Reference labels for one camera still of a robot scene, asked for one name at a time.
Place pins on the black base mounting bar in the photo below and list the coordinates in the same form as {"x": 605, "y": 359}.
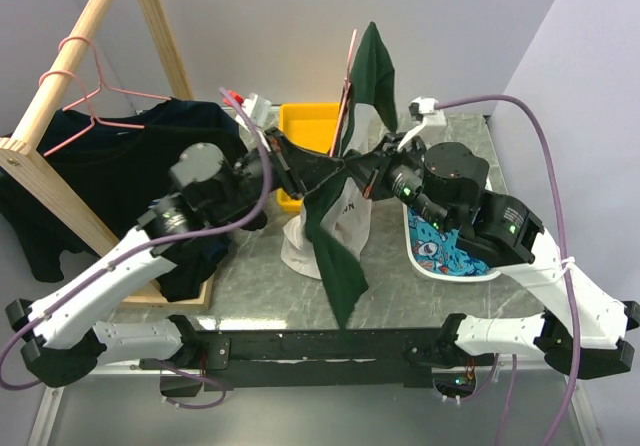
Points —
{"x": 305, "y": 358}

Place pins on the dark navy t shirt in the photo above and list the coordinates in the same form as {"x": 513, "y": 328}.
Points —
{"x": 174, "y": 113}

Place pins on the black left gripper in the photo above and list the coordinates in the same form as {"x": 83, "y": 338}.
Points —
{"x": 298, "y": 168}

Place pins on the aluminium rail frame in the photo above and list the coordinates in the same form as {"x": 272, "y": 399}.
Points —
{"x": 116, "y": 405}

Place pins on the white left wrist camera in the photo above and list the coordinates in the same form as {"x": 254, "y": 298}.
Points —
{"x": 255, "y": 107}

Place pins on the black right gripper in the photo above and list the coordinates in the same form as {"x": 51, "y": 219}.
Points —
{"x": 370, "y": 168}

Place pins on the blue shark print cloth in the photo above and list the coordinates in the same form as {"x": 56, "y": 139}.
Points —
{"x": 440, "y": 251}

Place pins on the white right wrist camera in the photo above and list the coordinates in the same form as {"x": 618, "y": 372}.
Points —
{"x": 427, "y": 118}

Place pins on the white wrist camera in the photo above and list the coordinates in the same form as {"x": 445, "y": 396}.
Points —
{"x": 427, "y": 118}
{"x": 255, "y": 107}

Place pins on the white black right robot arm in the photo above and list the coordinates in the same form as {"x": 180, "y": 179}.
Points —
{"x": 581, "y": 329}

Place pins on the white plastic basket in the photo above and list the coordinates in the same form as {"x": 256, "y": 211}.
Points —
{"x": 450, "y": 276}

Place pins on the wooden clothes rack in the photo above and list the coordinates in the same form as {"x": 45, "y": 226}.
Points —
{"x": 18, "y": 152}

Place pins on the black daisy t shirt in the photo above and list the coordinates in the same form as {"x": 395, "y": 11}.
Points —
{"x": 118, "y": 182}

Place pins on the yellow plastic tray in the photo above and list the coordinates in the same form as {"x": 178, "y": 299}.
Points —
{"x": 310, "y": 125}

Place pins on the pink wire hanger front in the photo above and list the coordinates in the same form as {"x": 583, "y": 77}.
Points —
{"x": 94, "y": 118}

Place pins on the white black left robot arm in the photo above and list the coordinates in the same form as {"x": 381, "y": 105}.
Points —
{"x": 64, "y": 336}

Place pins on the green and white t shirt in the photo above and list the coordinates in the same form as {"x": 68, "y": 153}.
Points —
{"x": 326, "y": 239}

